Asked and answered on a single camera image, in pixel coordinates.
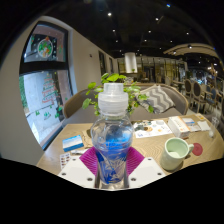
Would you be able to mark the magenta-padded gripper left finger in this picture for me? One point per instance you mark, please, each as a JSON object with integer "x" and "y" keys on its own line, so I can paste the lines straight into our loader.
{"x": 76, "y": 171}

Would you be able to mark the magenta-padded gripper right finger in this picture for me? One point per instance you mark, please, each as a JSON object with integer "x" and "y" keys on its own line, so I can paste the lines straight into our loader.
{"x": 146, "y": 171}

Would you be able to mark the clear blue-label drink bottle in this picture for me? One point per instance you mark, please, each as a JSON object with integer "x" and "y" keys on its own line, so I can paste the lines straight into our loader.
{"x": 112, "y": 133}

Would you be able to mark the small sticker sheet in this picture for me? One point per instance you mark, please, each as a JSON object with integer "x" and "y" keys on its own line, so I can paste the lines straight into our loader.
{"x": 64, "y": 161}

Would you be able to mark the small white packet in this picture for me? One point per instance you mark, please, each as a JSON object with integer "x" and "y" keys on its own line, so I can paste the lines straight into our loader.
{"x": 78, "y": 152}

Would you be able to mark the blue and white box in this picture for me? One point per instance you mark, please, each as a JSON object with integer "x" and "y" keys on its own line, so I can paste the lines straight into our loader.
{"x": 72, "y": 143}

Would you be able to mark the pale green mug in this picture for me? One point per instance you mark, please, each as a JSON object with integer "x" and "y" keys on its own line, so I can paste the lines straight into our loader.
{"x": 174, "y": 155}

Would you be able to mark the white and orange box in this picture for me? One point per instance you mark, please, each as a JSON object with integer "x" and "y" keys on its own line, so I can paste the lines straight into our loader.
{"x": 178, "y": 126}

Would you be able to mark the flat round red coaster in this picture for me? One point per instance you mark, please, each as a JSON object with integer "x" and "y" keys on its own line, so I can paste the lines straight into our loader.
{"x": 198, "y": 150}

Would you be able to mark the blue and white card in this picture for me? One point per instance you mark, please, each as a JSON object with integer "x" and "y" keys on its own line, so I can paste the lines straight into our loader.
{"x": 187, "y": 121}

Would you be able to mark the white printed card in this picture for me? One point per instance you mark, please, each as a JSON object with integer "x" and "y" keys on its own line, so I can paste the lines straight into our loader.
{"x": 195, "y": 128}

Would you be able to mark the curved grey sofa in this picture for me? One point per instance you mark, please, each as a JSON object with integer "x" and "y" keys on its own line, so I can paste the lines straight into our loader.
{"x": 75, "y": 103}

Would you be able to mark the white paper napkin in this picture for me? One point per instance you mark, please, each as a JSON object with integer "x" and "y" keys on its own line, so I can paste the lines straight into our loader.
{"x": 204, "y": 125}

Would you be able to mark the grey chevron cushion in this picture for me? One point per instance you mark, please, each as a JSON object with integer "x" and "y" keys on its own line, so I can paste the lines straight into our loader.
{"x": 160, "y": 98}

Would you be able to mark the yellow square card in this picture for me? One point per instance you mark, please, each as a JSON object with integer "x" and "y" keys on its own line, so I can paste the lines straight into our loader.
{"x": 200, "y": 116}

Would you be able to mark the dark-framed decorated window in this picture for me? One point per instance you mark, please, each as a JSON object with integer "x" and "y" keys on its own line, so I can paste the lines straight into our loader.
{"x": 36, "y": 96}

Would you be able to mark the group of dining chairs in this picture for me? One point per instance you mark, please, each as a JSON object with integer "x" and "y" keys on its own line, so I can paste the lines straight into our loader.
{"x": 196, "y": 91}

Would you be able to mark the green potted plant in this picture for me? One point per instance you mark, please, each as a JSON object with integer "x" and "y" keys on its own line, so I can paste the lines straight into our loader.
{"x": 112, "y": 77}

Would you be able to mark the white round column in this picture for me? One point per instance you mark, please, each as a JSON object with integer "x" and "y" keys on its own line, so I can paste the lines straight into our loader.
{"x": 130, "y": 62}

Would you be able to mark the curved wooden ceiling canopy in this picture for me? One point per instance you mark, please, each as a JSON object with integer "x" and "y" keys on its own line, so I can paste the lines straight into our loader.
{"x": 193, "y": 48}

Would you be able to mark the group of ceiling spotlights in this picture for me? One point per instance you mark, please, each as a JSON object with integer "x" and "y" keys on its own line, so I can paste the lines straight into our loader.
{"x": 109, "y": 14}

